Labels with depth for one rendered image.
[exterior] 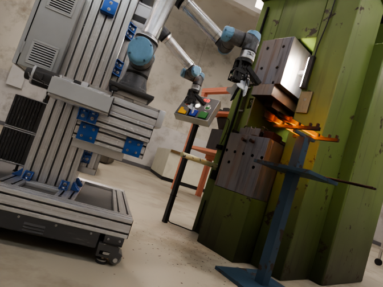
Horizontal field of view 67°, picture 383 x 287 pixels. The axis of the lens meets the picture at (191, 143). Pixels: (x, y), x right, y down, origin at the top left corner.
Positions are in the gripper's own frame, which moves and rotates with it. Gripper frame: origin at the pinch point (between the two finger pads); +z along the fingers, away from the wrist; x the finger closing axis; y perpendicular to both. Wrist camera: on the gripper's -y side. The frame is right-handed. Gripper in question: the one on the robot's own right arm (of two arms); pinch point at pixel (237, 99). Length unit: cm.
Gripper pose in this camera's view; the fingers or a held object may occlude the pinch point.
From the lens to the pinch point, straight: 147.3
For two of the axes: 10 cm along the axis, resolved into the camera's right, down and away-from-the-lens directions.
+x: 2.7, 0.1, -9.6
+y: -9.1, -3.2, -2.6
